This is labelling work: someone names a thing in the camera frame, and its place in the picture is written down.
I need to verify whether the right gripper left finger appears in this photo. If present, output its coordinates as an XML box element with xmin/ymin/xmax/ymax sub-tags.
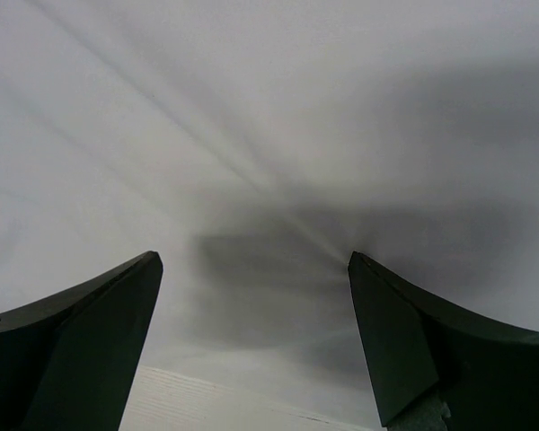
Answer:
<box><xmin>0</xmin><ymin>251</ymin><xmax>163</xmax><ymax>431</ymax></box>

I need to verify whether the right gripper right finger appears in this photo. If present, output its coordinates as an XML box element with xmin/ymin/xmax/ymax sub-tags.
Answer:
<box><xmin>348</xmin><ymin>252</ymin><xmax>539</xmax><ymax>430</ymax></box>

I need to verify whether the white t-shirt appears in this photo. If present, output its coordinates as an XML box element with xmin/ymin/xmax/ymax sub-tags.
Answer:
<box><xmin>0</xmin><ymin>1</ymin><xmax>539</xmax><ymax>427</ymax></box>

